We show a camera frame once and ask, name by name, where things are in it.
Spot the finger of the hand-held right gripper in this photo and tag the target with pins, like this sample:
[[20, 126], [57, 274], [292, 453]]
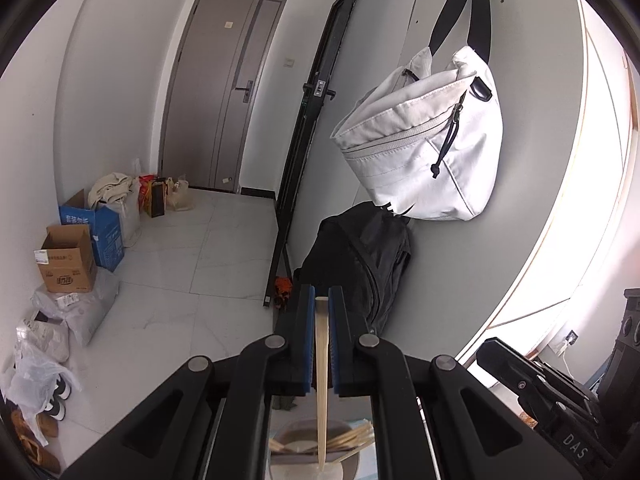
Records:
[[535, 375]]

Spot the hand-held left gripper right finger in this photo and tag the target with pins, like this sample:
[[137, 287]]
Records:
[[336, 360]]

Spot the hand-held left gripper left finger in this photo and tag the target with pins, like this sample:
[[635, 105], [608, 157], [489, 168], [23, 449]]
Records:
[[306, 350]]

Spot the wooden chopstick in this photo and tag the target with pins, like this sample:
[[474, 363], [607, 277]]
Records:
[[279, 445], [352, 452], [322, 385], [352, 436], [350, 442], [350, 431]]

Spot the white utensil holder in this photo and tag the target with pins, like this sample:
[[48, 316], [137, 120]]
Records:
[[300, 455]]

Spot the white shoulder bag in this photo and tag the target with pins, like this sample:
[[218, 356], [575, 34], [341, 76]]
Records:
[[425, 135]]

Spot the black speaker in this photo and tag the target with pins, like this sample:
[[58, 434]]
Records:
[[627, 340]]

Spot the black backpack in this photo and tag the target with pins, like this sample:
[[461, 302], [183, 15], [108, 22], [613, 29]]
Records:
[[360, 260]]

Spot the beige paper bag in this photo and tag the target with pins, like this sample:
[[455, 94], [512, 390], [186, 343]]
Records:
[[179, 195]]

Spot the dark brown paper bag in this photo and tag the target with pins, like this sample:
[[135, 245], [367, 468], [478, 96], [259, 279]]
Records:
[[158, 200]]

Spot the white plastic bag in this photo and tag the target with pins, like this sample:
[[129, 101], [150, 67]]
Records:
[[130, 215]]

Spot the orange red bag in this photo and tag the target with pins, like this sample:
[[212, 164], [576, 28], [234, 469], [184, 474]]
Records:
[[146, 192]]

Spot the blue cardboard box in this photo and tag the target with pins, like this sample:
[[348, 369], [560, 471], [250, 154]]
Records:
[[107, 240]]

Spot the grey parcel bag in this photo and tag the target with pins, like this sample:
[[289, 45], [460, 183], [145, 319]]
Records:
[[80, 310]]

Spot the black and white sneakers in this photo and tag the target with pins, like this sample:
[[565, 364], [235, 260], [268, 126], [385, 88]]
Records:
[[59, 402]]

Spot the brown cardboard box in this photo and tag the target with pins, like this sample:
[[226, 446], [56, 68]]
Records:
[[67, 265]]

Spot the beige cloth bundle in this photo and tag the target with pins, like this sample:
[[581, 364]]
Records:
[[110, 187]]

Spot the white parcel bag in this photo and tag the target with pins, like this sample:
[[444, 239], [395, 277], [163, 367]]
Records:
[[42, 340]]

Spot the grey door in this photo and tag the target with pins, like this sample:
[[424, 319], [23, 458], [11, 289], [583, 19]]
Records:
[[215, 100]]

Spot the clear plastic bag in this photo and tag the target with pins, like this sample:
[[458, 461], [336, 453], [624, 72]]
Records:
[[30, 380]]

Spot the black metal frame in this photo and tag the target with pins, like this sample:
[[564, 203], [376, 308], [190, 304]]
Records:
[[305, 135]]

